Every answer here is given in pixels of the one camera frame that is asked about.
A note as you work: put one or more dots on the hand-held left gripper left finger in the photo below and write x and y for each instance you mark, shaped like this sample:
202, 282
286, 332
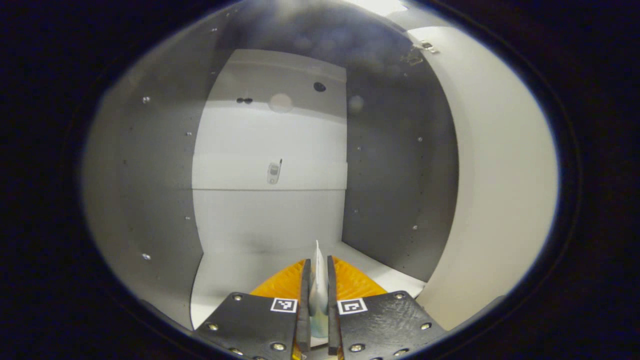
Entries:
305, 310

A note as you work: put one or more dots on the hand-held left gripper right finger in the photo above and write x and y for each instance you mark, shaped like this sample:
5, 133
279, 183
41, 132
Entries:
332, 310

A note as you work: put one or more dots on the small white bottle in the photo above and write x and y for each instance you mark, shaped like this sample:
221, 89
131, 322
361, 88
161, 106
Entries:
318, 285

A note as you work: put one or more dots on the dark grey cabinet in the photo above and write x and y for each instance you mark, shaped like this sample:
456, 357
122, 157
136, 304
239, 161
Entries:
160, 175

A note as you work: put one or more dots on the metal door hinge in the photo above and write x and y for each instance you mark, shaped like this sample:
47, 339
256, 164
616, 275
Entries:
419, 52

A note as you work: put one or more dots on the long ceiling light panel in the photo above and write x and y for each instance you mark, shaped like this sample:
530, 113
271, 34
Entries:
380, 5

